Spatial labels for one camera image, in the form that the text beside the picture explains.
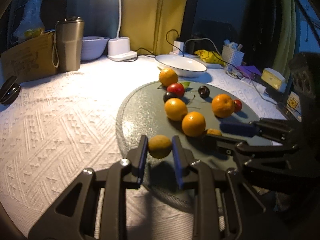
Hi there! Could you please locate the white power cable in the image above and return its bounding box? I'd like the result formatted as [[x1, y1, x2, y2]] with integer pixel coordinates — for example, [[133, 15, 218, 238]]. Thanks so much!
[[184, 37, 276, 103]]

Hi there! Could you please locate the green leaf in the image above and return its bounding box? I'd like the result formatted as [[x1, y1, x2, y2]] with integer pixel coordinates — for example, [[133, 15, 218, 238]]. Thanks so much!
[[180, 81, 190, 89]]

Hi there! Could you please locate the black round object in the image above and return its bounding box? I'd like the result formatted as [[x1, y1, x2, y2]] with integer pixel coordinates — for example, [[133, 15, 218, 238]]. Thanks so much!
[[0, 75, 21, 105]]

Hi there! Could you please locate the cardboard box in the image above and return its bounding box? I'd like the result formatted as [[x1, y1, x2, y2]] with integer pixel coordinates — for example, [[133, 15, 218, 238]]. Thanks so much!
[[1, 31, 58, 83]]

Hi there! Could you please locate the yellow curtain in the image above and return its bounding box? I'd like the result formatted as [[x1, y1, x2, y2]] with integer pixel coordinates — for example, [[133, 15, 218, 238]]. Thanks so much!
[[120, 0, 187, 55]]

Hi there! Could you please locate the yellow sponge block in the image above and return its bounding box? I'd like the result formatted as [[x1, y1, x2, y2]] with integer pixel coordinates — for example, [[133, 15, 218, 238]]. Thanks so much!
[[261, 68, 286, 92]]

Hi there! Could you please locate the orange at mat edge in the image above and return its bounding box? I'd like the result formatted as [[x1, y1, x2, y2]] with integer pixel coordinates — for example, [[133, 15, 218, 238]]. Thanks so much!
[[158, 68, 178, 87]]

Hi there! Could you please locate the round orange fruit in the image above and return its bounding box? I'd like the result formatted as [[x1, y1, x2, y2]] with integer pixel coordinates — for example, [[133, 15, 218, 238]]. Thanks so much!
[[164, 98, 188, 121]]

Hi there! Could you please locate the white perforated basket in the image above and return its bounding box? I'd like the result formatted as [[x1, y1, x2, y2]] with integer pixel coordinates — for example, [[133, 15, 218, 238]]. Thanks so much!
[[222, 40, 244, 66]]

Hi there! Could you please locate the white charger adapter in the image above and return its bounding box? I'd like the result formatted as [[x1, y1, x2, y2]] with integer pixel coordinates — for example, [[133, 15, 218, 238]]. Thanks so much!
[[172, 41, 184, 53]]

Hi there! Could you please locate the small orange kumquat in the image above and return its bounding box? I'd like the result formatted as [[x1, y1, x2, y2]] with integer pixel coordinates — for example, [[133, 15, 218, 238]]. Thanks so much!
[[182, 112, 206, 137]]

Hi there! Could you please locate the metallic tumbler with strap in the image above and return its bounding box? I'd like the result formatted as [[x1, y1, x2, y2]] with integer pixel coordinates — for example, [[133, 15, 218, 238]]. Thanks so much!
[[54, 16, 85, 73]]

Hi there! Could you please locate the large red cherry tomato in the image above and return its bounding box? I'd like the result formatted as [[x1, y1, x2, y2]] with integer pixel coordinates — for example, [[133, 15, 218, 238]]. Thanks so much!
[[167, 83, 185, 98]]

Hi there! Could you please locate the orange mandarin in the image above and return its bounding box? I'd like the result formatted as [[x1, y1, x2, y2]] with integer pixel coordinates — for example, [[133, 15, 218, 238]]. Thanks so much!
[[211, 94, 235, 118]]

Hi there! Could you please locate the small red cherry tomato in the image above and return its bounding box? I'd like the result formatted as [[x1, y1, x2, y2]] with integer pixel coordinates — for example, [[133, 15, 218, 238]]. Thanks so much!
[[233, 99, 242, 113]]

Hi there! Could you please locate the plastic bag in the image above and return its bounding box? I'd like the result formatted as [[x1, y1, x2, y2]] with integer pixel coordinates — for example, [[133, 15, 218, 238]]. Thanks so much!
[[13, 0, 45, 43]]

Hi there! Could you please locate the dark cherry with stem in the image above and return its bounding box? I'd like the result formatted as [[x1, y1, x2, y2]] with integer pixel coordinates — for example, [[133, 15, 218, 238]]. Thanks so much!
[[198, 86, 210, 99]]

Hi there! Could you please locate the yellow duck snack bag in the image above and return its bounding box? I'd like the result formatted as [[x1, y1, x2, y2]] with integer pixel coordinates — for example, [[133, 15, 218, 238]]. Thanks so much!
[[195, 49, 225, 66]]

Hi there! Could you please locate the round grey placemat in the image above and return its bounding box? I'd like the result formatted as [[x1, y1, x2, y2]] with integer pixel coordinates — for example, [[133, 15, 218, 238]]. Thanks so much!
[[115, 80, 275, 214]]

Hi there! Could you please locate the purple cloth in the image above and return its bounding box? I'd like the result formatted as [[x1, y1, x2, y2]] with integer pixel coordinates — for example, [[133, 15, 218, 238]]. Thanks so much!
[[235, 66, 262, 79]]

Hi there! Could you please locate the white power strip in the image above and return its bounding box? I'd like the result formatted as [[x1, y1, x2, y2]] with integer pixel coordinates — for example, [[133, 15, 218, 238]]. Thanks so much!
[[169, 50, 198, 57]]

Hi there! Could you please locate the brown longan fruit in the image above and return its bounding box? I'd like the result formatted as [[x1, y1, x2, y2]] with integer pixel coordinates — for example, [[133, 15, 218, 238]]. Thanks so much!
[[148, 134, 172, 159], [206, 128, 222, 136]]

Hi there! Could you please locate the lavender bowl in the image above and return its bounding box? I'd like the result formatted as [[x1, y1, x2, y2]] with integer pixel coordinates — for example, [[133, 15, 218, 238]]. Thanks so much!
[[81, 36, 109, 61]]

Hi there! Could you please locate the white shallow plate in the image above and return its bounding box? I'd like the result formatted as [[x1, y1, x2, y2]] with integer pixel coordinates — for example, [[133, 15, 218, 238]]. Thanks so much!
[[155, 55, 207, 78]]

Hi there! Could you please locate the dark plum cherry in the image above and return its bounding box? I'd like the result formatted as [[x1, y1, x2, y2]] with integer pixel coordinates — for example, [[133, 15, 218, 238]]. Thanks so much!
[[163, 92, 177, 103]]

